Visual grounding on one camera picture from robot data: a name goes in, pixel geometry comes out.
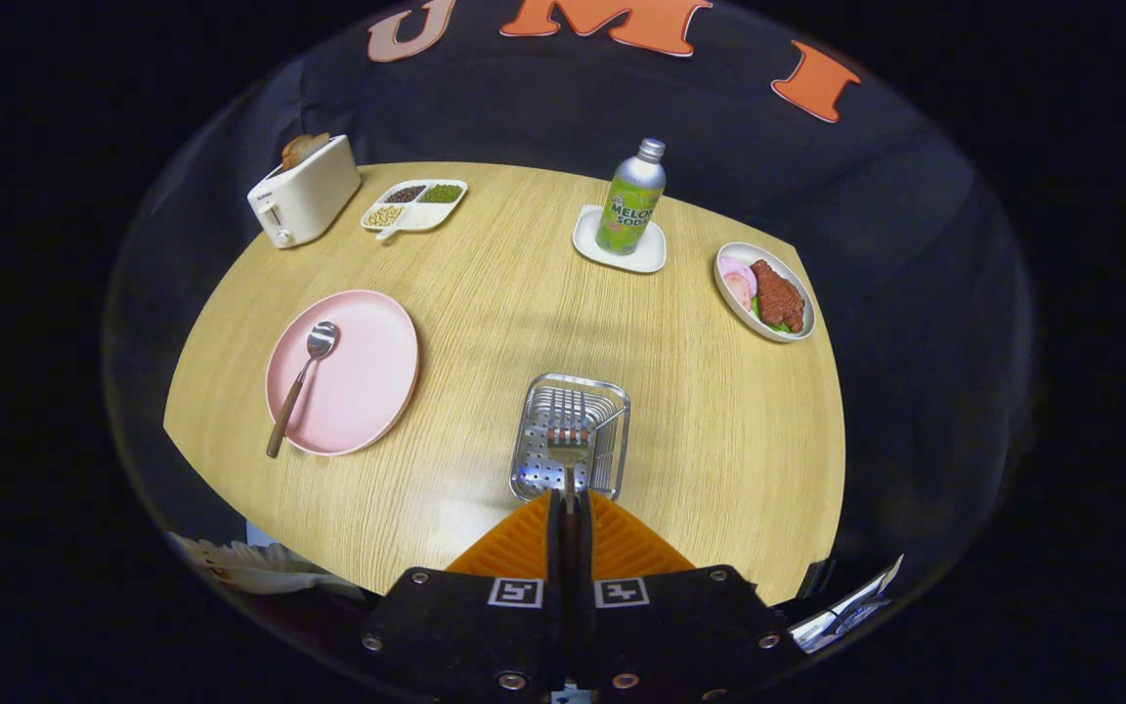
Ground black backdrop cloth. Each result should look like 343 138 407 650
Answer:
113 0 1033 607

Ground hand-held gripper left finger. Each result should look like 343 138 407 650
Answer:
360 491 564 700

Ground red-brown meat piece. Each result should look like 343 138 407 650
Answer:
751 258 806 333

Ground white food bowl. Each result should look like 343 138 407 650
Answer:
714 242 817 344

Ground white printed cloth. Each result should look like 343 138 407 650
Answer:
167 533 359 599

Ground pink ham slices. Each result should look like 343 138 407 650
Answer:
718 256 758 310

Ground spoon with wooden handle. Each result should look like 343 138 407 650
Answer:
266 321 339 460

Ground green soda bottle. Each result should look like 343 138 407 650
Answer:
595 138 668 257

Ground white square coaster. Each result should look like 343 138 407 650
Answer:
572 203 668 275

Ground white toaster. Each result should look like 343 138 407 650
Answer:
247 135 363 250

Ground pink plate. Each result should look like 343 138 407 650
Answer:
265 289 420 458

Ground white divided dish with beans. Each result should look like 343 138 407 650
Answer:
360 179 469 242

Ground fork with wooden handle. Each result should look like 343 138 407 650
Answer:
546 389 591 578

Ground metal cutlery basket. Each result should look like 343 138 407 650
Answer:
509 373 631 503

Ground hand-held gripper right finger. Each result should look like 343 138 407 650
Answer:
578 491 808 703

